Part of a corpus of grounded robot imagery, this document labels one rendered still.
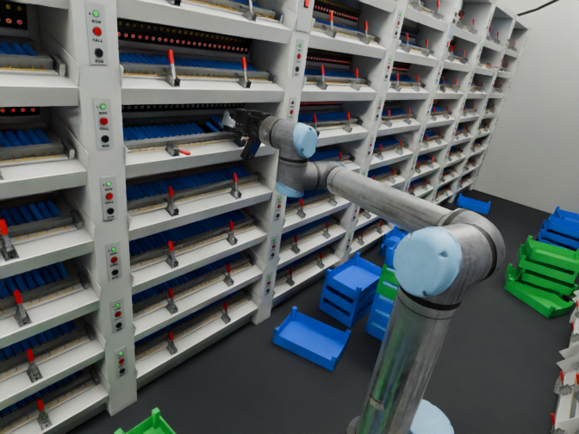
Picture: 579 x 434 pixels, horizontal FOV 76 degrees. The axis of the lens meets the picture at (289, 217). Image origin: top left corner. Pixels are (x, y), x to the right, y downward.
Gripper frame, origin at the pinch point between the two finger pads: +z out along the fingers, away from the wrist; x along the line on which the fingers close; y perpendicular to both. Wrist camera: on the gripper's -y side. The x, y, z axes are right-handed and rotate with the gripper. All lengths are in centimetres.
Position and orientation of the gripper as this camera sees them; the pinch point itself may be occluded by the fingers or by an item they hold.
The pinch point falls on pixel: (224, 125)
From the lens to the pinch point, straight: 133.4
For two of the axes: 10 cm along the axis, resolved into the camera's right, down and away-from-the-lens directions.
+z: -7.7, -3.3, 5.5
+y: 1.1, -9.1, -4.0
